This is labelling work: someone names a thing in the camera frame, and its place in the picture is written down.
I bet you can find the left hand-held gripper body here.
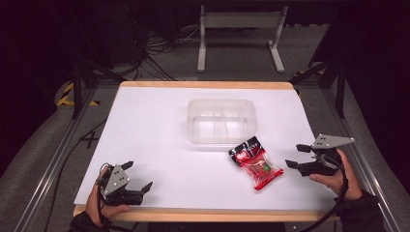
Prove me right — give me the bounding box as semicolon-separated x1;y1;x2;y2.
100;163;144;207

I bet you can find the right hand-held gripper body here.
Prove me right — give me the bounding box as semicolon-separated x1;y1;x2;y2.
299;133;356;178

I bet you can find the red and black snack packet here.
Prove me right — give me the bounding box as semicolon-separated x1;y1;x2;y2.
228;135;285;191

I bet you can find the clear plastic container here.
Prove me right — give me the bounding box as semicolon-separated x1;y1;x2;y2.
186;98;258;145

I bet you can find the person's left hand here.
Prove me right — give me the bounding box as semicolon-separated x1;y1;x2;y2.
85;165;131;228

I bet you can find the person's right hand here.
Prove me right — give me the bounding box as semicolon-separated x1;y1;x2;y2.
308;148;364;202

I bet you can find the white paper sheet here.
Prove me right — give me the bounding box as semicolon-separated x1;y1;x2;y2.
73;86;338;213

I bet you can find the black metal stand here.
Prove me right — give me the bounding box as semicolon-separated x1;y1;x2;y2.
66;9;128;120
288;6;347;120

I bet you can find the grey metal stand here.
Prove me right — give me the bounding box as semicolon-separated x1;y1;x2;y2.
196;5;289;73

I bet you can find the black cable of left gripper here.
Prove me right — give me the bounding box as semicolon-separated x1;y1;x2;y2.
96;162;136;232

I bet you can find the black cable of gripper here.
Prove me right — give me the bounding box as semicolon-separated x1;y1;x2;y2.
96;162;136;232
299;148;350;232

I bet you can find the aluminium rail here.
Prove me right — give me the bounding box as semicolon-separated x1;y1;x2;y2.
322;86;404;232
13;84;98;232

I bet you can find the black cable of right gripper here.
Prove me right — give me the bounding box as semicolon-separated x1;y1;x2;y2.
299;148;350;232

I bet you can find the black floor cable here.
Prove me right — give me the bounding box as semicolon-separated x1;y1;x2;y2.
42;119;108;232

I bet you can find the bundle of floor cables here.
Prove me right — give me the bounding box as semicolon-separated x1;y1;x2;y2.
112;6;201;81

